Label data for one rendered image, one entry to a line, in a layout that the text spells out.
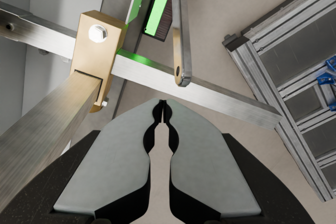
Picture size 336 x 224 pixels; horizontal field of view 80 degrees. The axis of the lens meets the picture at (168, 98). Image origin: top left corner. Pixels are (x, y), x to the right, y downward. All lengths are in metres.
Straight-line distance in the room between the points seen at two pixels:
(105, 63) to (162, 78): 0.08
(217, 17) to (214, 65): 0.25
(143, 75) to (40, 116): 0.14
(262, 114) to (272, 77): 0.73
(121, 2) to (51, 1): 0.18
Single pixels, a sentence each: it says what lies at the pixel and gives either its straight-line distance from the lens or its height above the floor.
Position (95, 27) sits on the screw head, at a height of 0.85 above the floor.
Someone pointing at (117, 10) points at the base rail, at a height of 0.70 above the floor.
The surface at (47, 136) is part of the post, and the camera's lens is 0.19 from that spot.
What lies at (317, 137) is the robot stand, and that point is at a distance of 1.39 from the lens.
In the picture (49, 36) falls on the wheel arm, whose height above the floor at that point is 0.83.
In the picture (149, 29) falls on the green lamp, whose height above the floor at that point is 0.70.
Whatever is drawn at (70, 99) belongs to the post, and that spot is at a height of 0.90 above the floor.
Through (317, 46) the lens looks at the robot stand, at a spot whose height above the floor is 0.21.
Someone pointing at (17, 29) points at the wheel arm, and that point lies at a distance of 0.32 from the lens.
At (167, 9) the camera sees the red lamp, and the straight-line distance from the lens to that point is 0.39.
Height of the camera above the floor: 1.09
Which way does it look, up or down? 62 degrees down
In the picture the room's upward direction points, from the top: 180 degrees clockwise
